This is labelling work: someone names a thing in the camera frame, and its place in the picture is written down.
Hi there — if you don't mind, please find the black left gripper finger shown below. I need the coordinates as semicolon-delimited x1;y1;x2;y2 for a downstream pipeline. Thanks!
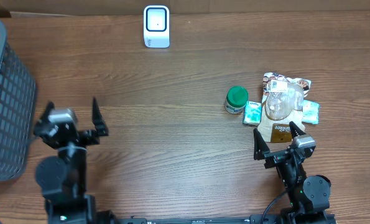
92;97;109;137
38;101;55;123

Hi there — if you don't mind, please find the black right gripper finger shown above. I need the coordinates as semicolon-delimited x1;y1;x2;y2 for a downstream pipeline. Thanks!
289;121;306;140
253;128;271;160

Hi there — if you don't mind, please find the teal white tissue pack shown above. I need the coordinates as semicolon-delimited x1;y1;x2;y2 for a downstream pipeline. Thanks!
302;100;320;124

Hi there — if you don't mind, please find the brown white snack pouch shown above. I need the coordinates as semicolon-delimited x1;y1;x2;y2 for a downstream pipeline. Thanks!
257;72;312;143

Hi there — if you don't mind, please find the teal white small packet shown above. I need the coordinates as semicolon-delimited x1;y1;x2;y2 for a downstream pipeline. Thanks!
243;101;262;126

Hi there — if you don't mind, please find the green lidded jar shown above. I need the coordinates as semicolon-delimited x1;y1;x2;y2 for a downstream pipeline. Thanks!
224;86;249;114

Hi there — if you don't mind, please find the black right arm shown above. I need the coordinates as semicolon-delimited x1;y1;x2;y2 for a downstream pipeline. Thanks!
250;121;336;224

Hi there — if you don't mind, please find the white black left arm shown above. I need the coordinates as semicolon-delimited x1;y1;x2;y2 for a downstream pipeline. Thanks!
34;98;119;224

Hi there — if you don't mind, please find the white barcode scanner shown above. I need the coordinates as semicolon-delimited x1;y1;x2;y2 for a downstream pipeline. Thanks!
143;5;170;49

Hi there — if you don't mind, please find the dark grey plastic basket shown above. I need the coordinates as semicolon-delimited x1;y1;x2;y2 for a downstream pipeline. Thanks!
0;21;37;182

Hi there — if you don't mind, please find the brown cardboard backboard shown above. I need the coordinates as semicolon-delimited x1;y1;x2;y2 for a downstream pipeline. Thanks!
0;0;370;17

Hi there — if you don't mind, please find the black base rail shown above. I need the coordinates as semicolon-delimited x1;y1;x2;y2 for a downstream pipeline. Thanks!
116;213;337;224

